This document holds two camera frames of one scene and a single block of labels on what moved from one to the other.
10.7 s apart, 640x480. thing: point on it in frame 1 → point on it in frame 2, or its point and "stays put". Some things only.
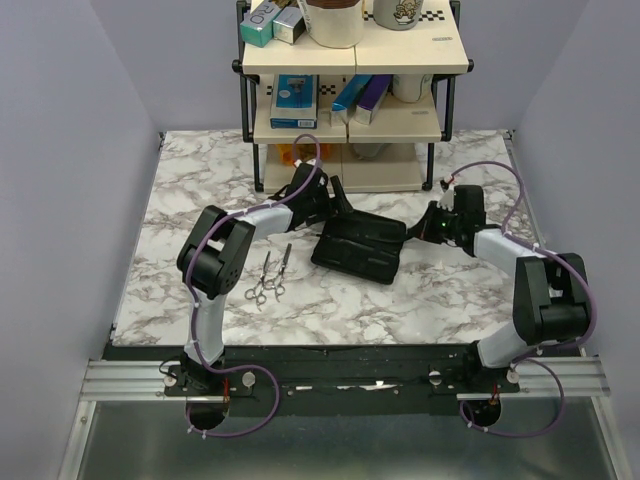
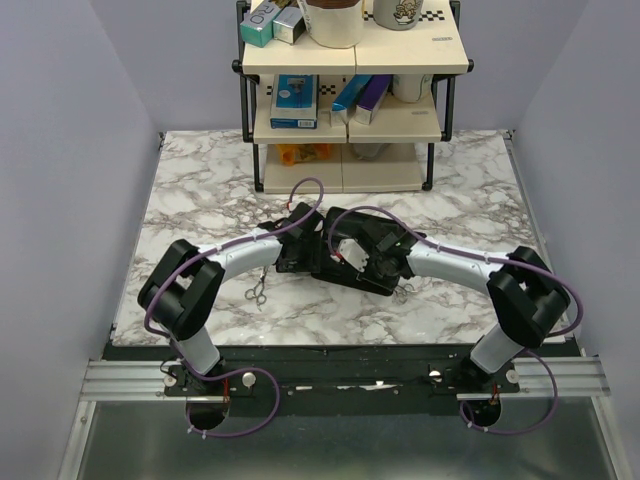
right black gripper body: [457, 221] → [377, 274]
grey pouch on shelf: [368, 150] stays put
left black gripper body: [319, 206] → [307, 259]
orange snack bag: [286, 152] stays put
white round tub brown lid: [334, 23] stays put
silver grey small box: [289, 25] stays put
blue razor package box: [295, 101] stays put
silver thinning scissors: [271, 284] → [401, 292]
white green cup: [411, 88] stays put
